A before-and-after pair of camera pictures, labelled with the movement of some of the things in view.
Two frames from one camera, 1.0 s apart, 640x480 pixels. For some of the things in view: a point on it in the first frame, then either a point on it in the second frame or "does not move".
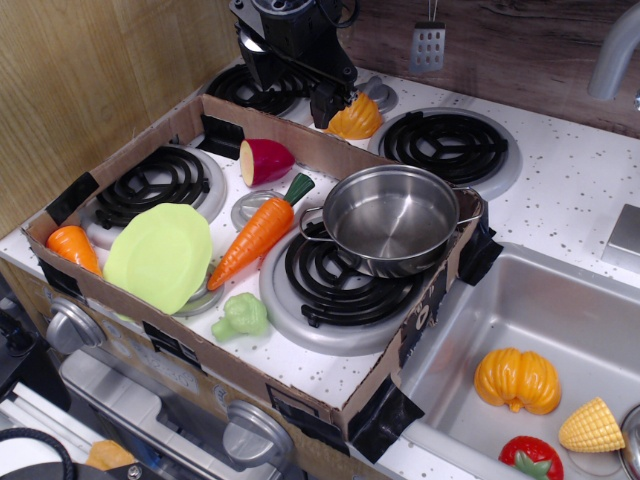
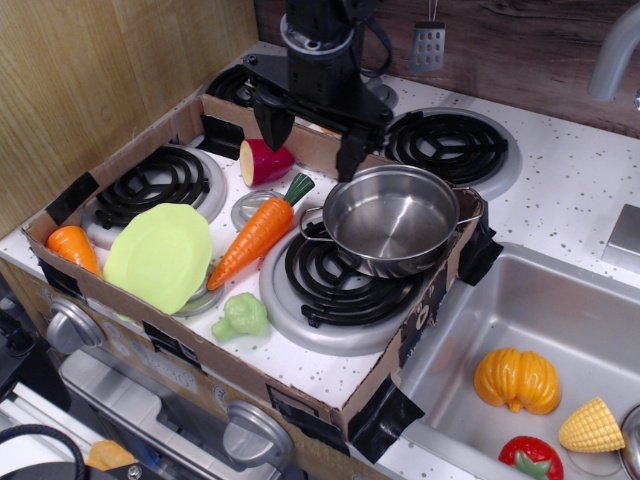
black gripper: x=322 y=62 -> x=368 y=113
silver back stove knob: x=384 y=95 does not move
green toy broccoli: x=243 y=314 does not move
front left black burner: x=176 y=174 does not move
